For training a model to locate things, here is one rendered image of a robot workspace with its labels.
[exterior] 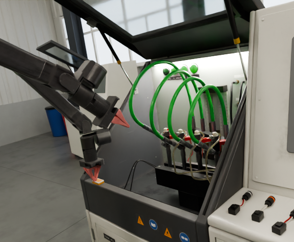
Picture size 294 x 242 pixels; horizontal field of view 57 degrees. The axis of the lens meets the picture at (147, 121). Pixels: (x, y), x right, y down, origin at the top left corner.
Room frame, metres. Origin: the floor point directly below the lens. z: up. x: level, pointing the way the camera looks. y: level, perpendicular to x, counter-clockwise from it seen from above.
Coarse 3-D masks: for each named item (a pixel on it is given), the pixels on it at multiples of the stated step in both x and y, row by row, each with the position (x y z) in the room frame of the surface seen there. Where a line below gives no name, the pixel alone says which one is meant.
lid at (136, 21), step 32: (64, 0) 1.29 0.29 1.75; (96, 0) 1.20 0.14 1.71; (128, 0) 1.14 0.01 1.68; (160, 0) 1.08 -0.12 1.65; (192, 0) 1.03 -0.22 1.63; (256, 0) 0.94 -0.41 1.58; (128, 32) 1.38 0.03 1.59; (160, 32) 1.29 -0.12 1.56; (192, 32) 1.20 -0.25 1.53; (224, 32) 1.13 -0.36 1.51
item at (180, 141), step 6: (192, 78) 1.01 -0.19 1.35; (198, 78) 1.03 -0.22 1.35; (180, 84) 0.97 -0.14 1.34; (204, 84) 1.06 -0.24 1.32; (180, 90) 0.95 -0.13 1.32; (174, 96) 0.93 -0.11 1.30; (174, 102) 0.93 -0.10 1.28; (210, 102) 1.08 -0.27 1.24; (210, 108) 1.08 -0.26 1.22; (168, 114) 0.91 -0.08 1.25; (210, 114) 1.09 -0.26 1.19; (168, 120) 0.90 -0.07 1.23; (168, 126) 0.90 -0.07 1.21; (174, 138) 0.92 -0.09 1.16; (180, 138) 0.93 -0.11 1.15; (186, 144) 0.95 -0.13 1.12
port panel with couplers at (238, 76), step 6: (234, 72) 1.18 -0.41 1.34; (240, 72) 1.16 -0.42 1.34; (246, 72) 1.14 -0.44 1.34; (234, 78) 1.18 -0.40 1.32; (240, 78) 1.16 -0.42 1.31; (234, 84) 1.15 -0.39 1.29; (240, 84) 1.16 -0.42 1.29; (234, 90) 1.18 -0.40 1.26; (234, 96) 1.18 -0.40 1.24; (234, 102) 1.18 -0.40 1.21; (234, 108) 1.19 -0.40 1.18
